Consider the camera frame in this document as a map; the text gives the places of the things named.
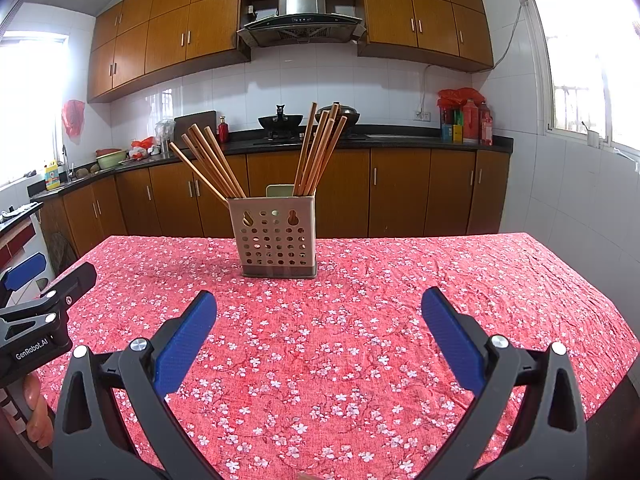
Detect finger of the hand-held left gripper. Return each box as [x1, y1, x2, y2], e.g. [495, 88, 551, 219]
[0, 254, 47, 293]
[0, 261, 98, 356]

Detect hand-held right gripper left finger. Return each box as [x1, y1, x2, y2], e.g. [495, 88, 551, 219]
[52, 290, 223, 480]

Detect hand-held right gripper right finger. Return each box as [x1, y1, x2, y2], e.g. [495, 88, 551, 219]
[415, 287, 588, 480]

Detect beige perforated utensil holder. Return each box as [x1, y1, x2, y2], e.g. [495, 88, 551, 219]
[227, 185, 317, 279]

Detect bundle of wooden chopsticks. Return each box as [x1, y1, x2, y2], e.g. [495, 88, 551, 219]
[168, 101, 348, 200]

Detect person's left hand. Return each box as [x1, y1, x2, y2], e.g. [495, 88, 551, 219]
[22, 374, 56, 451]

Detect red floral tablecloth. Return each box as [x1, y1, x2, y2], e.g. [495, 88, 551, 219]
[30, 232, 636, 480]

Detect green basin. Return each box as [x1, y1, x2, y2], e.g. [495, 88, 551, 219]
[96, 149, 127, 170]

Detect brown lower kitchen cabinets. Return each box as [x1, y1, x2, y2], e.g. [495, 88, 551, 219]
[40, 149, 511, 261]

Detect bright window beside sink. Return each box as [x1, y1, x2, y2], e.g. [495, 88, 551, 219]
[0, 32, 68, 186]

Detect clear glass jar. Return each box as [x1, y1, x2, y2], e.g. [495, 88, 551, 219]
[155, 120, 176, 153]

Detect dark cutting board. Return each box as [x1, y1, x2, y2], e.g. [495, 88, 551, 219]
[174, 111, 217, 143]

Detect black kitchen countertop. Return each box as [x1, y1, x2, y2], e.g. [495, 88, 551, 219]
[27, 125, 515, 196]

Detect colourful seasoning boxes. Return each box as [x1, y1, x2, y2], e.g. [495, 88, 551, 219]
[441, 107, 463, 142]

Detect slim red bottle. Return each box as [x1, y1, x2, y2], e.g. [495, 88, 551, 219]
[479, 101, 494, 147]

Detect gas stove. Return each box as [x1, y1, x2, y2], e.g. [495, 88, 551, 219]
[252, 131, 371, 145]

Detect red plastic bag over bottles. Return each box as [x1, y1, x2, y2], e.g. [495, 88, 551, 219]
[437, 87, 486, 111]

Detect black wok with lid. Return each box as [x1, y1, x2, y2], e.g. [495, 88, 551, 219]
[315, 102, 361, 126]

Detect bright window with grille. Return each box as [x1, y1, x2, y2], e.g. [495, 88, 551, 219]
[525, 0, 640, 161]

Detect red plastic bag on wall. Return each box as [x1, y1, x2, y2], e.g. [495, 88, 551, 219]
[61, 100, 86, 138]

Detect white wall cable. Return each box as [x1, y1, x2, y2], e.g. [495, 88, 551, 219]
[422, 2, 526, 111]

